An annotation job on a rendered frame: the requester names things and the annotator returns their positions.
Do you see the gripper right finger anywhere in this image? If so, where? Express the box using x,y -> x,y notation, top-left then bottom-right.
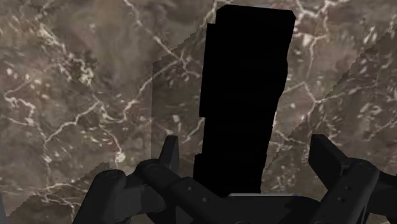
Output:
307,134 -> 397,224

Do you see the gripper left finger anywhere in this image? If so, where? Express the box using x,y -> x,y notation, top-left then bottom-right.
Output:
71,134 -> 230,224

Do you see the black rectangular block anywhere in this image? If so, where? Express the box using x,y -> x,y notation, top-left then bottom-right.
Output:
192,4 -> 296,198

